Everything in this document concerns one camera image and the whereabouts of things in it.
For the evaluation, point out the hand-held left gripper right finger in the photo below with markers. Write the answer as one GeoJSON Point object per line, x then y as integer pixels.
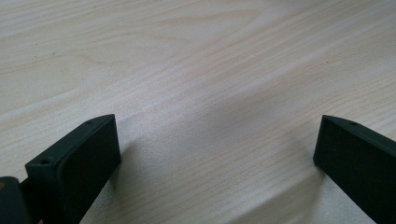
{"type": "Point", "coordinates": [358, 161]}

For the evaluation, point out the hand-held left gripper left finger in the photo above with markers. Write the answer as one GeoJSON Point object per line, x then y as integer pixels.
{"type": "Point", "coordinates": [74, 174]}

